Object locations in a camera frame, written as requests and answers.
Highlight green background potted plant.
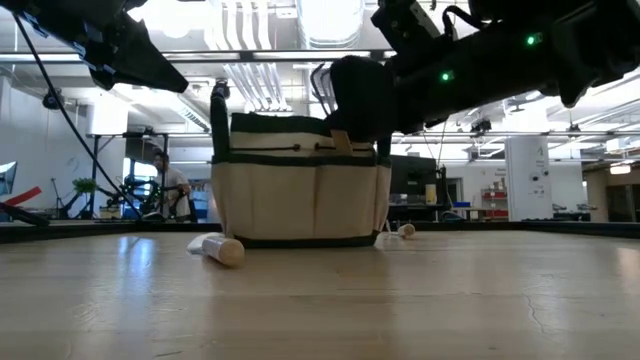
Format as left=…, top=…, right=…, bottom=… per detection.
left=72, top=177, right=99, bottom=220

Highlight person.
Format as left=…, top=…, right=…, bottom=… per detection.
left=151, top=150, right=194, bottom=221

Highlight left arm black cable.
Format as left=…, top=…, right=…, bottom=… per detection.
left=12, top=14, right=144, bottom=222

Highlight black metal background rig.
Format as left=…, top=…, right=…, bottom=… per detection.
left=85, top=130, right=171, bottom=221

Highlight cream green canvas gardening bag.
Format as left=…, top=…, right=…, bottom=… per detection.
left=209, top=81, right=394, bottom=250

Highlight red bar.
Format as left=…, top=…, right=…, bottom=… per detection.
left=0, top=185, right=44, bottom=208

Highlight white hanging light box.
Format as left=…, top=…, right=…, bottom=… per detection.
left=87, top=102, right=129, bottom=136

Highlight tilted monitor screen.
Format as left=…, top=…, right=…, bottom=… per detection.
left=0, top=160, right=19, bottom=197

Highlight black aluminium table frame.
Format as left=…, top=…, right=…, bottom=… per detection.
left=0, top=48, right=640, bottom=245

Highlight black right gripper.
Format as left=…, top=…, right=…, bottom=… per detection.
left=327, top=0, right=501, bottom=145

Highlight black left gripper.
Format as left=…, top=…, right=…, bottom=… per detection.
left=14, top=0, right=191, bottom=95

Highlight white round ceiling duct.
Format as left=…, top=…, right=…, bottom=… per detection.
left=297, top=0, right=369, bottom=50

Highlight wooden handled metal trowel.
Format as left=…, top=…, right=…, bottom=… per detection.
left=186, top=231, right=247, bottom=268

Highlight small shelf red boxes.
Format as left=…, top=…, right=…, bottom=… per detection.
left=481, top=187, right=509, bottom=220

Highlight white round pillar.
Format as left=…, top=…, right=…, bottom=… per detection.
left=504, top=135, right=554, bottom=222

